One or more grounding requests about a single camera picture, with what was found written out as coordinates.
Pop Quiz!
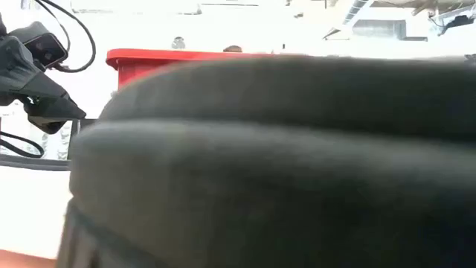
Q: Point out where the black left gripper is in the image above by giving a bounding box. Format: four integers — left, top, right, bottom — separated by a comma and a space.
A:
0, 35, 88, 135

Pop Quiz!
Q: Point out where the red plastic bin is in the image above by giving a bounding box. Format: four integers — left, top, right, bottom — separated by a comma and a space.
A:
106, 48, 309, 92

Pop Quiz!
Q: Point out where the black ceiling-mounted device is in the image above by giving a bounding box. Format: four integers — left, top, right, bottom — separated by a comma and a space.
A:
429, 13, 475, 36

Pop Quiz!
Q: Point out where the black looped cable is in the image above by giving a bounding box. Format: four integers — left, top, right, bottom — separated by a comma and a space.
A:
0, 130, 45, 159

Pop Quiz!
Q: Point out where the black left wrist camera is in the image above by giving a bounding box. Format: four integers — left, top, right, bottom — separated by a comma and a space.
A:
7, 21, 70, 71

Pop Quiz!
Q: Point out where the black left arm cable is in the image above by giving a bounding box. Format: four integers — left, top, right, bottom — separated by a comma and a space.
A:
35, 0, 97, 74

